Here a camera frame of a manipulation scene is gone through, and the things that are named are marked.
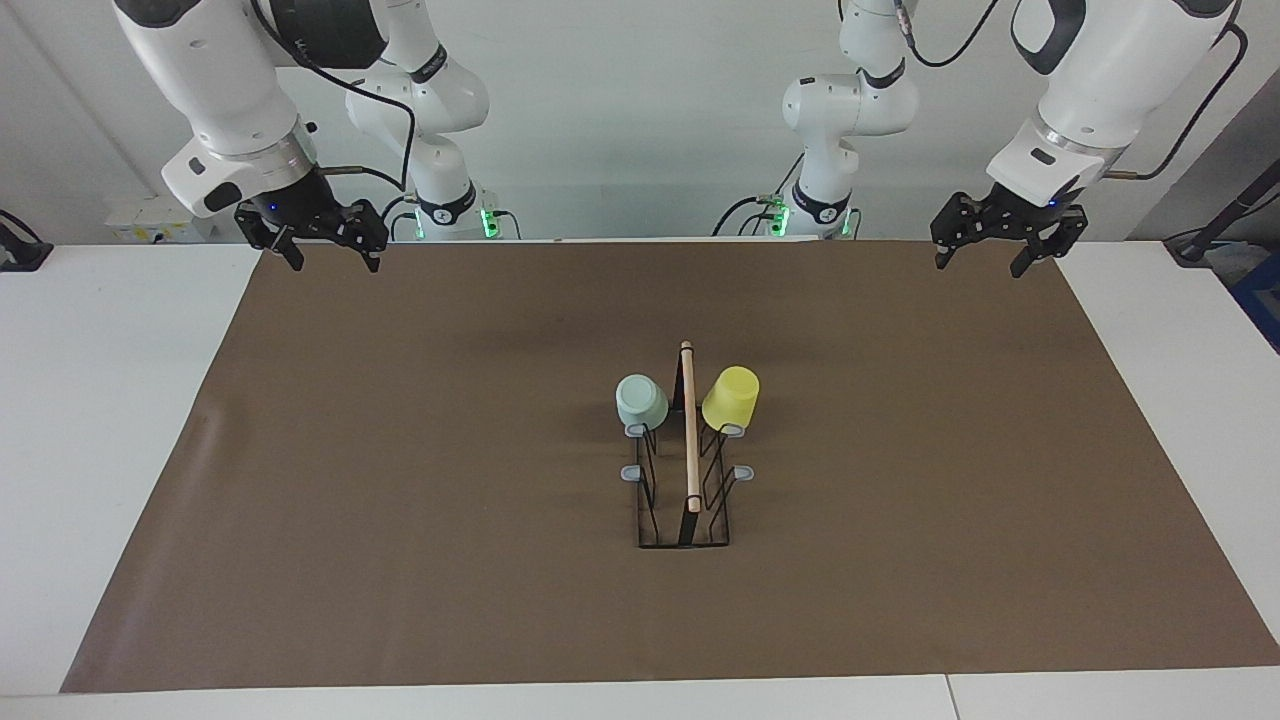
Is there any brown paper table mat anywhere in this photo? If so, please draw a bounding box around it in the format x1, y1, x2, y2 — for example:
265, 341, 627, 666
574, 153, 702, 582
60, 238, 1280, 694

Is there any black table clamp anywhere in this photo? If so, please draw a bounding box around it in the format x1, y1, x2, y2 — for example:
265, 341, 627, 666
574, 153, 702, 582
0, 209, 54, 273

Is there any black stand pole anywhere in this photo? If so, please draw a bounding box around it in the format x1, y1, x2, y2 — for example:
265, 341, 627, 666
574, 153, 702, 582
1165, 155, 1280, 267

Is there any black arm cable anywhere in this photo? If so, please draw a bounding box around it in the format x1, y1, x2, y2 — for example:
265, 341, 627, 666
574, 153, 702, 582
893, 0, 1251, 182
250, 0, 417, 193

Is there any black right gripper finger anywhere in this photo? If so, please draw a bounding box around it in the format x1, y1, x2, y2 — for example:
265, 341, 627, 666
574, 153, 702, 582
234, 204, 306, 273
334, 199, 390, 274

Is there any white wall power strip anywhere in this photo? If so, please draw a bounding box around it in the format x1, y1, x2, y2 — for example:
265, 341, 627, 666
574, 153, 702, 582
104, 195, 217, 244

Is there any green plastic cup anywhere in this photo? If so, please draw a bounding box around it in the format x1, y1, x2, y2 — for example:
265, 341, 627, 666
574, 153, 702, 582
615, 374, 670, 431

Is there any black base cable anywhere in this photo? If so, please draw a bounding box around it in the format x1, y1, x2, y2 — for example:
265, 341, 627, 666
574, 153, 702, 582
711, 150, 807, 239
383, 193, 421, 242

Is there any black wire cup rack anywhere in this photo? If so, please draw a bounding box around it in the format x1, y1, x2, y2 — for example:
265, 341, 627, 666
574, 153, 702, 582
620, 340, 756, 549

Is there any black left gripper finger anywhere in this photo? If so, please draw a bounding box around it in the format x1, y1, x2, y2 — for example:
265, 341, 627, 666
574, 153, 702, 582
1009, 209, 1090, 280
929, 194, 987, 270

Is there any yellow plastic cup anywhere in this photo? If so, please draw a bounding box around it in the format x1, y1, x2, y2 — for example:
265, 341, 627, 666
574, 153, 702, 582
701, 366, 761, 433

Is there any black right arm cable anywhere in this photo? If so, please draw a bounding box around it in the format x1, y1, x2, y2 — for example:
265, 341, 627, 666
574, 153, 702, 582
250, 0, 417, 193

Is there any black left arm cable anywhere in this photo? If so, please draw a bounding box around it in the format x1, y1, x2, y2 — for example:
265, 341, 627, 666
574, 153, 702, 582
893, 0, 1251, 182

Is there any blue box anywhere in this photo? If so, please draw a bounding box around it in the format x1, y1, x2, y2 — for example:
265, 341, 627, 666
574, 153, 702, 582
1230, 250, 1280, 353

